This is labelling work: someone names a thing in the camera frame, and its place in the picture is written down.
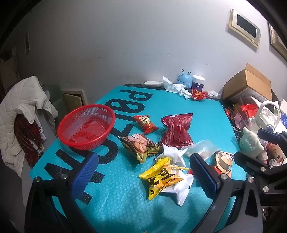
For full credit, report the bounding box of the teal bubble mat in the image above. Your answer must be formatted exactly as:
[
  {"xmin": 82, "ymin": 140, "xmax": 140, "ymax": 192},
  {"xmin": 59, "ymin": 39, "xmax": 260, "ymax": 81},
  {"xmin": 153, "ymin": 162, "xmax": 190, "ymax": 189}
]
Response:
[{"xmin": 29, "ymin": 85, "xmax": 247, "ymax": 233}]

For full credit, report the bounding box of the dark jar with white lid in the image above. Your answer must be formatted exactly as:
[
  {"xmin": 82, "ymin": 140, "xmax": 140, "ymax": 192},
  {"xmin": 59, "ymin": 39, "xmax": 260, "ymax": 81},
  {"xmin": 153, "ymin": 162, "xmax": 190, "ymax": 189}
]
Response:
[{"xmin": 192, "ymin": 75, "xmax": 206, "ymax": 93}]

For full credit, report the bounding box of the dark picture frame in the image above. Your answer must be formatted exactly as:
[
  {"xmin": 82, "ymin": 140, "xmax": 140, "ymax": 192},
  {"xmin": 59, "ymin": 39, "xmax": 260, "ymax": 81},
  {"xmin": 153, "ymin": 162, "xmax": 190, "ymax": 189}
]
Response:
[{"xmin": 268, "ymin": 22, "xmax": 287, "ymax": 61}]

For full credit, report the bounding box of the plain white snack packet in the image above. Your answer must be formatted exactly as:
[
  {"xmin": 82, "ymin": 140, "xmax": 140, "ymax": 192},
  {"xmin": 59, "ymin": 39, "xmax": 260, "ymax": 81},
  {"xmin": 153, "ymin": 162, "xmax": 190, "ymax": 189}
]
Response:
[{"xmin": 155, "ymin": 143, "xmax": 191, "ymax": 167}]

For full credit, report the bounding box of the red corded bundle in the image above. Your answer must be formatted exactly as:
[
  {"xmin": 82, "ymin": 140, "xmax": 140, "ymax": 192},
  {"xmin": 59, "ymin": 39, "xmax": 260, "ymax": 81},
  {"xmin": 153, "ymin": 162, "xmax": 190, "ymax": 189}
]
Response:
[{"xmin": 14, "ymin": 113, "xmax": 44, "ymax": 168}]

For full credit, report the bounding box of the pale green plush toy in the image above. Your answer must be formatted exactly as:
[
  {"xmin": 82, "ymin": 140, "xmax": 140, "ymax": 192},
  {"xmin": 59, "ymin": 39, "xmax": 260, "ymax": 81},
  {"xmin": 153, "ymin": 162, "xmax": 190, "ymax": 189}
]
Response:
[{"xmin": 239, "ymin": 127, "xmax": 265, "ymax": 158}]

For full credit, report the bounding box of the yellow lollipop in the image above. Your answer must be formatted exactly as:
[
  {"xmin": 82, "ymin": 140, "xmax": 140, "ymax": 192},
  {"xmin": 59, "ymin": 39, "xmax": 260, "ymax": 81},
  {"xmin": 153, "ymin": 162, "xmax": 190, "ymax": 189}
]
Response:
[{"xmin": 169, "ymin": 164, "xmax": 191, "ymax": 171}]

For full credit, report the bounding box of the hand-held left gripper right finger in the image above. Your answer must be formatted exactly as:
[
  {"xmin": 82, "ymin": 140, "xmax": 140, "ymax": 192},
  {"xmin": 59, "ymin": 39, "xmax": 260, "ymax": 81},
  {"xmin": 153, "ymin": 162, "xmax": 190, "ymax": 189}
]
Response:
[{"xmin": 190, "ymin": 153, "xmax": 264, "ymax": 233}]

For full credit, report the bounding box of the white silver snack packet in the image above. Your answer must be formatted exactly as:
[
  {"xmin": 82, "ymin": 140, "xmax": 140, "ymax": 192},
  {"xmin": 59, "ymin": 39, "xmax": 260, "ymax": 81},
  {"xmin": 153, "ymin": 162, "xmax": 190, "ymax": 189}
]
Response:
[{"xmin": 161, "ymin": 172, "xmax": 194, "ymax": 206}]

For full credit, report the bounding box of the brown cartoon snack packet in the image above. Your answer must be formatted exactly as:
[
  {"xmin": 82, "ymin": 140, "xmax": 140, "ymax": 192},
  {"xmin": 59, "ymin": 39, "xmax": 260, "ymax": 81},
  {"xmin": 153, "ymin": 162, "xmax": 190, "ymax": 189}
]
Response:
[{"xmin": 210, "ymin": 151, "xmax": 235, "ymax": 180}]

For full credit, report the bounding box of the red plastic basket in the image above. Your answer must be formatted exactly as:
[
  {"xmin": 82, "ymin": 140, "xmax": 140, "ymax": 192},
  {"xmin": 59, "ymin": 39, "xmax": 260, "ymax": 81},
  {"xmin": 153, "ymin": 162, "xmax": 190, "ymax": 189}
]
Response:
[{"xmin": 57, "ymin": 104, "xmax": 116, "ymax": 150}]

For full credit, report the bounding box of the white bottle with handle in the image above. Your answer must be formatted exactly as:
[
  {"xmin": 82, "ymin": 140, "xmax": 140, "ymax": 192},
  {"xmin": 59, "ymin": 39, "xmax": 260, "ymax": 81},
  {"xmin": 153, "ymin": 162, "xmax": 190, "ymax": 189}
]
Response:
[{"xmin": 249, "ymin": 100, "xmax": 282, "ymax": 135}]

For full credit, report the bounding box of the wall hatch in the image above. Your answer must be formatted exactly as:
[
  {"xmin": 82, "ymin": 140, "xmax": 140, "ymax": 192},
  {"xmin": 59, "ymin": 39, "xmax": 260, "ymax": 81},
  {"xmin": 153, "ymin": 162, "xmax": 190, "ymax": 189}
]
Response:
[{"xmin": 61, "ymin": 88, "xmax": 87, "ymax": 108}]

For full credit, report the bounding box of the cardboard box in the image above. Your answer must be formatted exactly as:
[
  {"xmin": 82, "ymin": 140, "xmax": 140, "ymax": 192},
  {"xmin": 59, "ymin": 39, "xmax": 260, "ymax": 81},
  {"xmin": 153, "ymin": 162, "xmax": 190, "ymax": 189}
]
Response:
[{"xmin": 221, "ymin": 63, "xmax": 273, "ymax": 102}]

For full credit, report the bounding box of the crumpled white tissue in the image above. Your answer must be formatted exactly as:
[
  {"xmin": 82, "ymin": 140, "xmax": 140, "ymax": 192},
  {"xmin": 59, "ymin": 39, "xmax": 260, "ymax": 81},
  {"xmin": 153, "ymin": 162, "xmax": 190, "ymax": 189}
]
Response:
[{"xmin": 163, "ymin": 76, "xmax": 193, "ymax": 100}]

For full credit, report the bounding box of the blue antlered humidifier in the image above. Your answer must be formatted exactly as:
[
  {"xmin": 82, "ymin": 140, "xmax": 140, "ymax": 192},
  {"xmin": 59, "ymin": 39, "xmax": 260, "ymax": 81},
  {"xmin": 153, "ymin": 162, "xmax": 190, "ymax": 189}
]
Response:
[{"xmin": 177, "ymin": 71, "xmax": 193, "ymax": 89}]

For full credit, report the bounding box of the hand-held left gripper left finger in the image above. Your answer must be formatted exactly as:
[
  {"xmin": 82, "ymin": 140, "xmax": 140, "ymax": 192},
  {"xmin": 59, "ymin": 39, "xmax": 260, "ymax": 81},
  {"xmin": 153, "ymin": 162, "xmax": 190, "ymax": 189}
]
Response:
[{"xmin": 24, "ymin": 153, "xmax": 100, "ymax": 233}]

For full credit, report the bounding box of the small red wrapper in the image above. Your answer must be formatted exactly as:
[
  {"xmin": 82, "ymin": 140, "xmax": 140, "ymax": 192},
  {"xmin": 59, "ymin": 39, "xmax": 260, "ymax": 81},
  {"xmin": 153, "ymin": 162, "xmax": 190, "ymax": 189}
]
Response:
[{"xmin": 191, "ymin": 88, "xmax": 209, "ymax": 101}]

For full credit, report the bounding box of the red cartoon snack packet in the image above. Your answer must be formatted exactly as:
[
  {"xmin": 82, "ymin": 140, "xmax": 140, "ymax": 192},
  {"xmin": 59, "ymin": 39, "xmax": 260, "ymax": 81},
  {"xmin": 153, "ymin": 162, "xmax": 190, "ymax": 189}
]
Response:
[{"xmin": 134, "ymin": 115, "xmax": 159, "ymax": 135}]

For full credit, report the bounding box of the white quilted jacket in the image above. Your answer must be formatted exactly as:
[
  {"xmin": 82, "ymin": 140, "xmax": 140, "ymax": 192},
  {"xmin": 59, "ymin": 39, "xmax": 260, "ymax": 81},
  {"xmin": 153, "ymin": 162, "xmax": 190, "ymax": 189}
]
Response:
[{"xmin": 0, "ymin": 76, "xmax": 59, "ymax": 173}]

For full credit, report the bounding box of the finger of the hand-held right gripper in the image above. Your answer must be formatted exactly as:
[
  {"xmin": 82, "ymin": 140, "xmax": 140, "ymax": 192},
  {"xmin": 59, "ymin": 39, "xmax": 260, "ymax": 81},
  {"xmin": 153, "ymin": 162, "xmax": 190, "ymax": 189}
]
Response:
[
  {"xmin": 234, "ymin": 151, "xmax": 287, "ymax": 206},
  {"xmin": 257, "ymin": 129, "xmax": 287, "ymax": 146}
]

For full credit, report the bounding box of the yellow snack packet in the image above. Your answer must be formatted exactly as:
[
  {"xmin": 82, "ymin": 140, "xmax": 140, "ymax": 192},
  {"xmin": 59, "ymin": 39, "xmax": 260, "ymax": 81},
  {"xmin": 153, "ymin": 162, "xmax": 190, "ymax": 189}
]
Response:
[{"xmin": 138, "ymin": 157, "xmax": 184, "ymax": 201}]

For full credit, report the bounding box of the dark red snack packet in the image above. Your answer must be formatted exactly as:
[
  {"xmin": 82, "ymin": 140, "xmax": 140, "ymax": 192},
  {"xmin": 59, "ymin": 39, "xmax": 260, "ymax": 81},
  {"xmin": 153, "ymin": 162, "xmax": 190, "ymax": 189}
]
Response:
[{"xmin": 161, "ymin": 113, "xmax": 194, "ymax": 150}]

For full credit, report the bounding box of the red foil bag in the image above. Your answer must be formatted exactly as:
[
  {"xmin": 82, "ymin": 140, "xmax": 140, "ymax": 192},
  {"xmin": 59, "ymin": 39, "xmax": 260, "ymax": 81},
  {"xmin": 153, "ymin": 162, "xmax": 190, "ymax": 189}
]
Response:
[{"xmin": 241, "ymin": 104, "xmax": 260, "ymax": 117}]

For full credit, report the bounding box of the clear plastic snack packet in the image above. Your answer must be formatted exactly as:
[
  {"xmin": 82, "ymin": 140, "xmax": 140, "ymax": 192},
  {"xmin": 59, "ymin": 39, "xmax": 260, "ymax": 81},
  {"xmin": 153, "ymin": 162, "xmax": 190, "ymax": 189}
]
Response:
[{"xmin": 185, "ymin": 139, "xmax": 219, "ymax": 160}]

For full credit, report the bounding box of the pink printed tube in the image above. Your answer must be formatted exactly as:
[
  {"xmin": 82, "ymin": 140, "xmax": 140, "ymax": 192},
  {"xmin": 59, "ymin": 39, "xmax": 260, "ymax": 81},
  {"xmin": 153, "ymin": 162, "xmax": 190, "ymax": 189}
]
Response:
[{"xmin": 261, "ymin": 143, "xmax": 286, "ymax": 166}]

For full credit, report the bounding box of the golden peanut snack packet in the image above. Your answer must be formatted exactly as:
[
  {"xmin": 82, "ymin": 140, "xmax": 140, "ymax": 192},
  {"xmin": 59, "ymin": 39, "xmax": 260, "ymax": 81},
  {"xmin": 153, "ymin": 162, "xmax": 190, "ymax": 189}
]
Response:
[{"xmin": 118, "ymin": 133, "xmax": 164, "ymax": 164}]

